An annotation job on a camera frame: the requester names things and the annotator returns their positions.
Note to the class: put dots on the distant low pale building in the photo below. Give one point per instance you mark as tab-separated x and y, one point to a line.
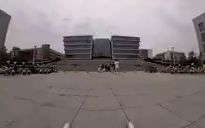
171	56

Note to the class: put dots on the distant grey building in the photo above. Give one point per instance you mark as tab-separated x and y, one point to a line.
145	54

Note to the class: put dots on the wide grey stairs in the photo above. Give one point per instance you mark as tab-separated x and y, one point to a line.
76	65

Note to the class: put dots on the low dark building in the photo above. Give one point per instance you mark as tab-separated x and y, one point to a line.
43	53

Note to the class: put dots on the large grey striped building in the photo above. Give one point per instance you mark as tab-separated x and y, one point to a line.
77	46

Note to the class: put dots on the grey paved plaza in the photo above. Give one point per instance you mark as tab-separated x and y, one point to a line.
96	100

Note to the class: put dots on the person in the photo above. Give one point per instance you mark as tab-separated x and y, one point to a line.
116	65

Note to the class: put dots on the row of parked bicycles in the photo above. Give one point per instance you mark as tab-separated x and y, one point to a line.
180	69
26	69

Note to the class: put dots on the group of people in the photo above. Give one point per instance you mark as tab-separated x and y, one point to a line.
104	68

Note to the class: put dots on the robot's own part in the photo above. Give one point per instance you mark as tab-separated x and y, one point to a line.
66	125
131	125

